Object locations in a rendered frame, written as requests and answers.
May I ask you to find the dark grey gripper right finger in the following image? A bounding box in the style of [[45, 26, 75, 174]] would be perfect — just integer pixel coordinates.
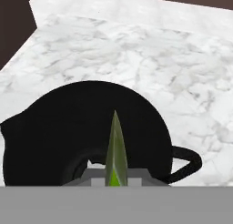
[[125, 168, 171, 188]]

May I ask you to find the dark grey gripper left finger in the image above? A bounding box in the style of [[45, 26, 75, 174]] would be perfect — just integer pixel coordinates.
[[63, 168, 107, 188]]

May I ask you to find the green lemon wedge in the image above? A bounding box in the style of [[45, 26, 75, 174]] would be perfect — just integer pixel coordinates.
[[105, 109, 129, 188]]

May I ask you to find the black blender jug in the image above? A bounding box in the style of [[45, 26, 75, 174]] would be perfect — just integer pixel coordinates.
[[0, 79, 203, 188]]

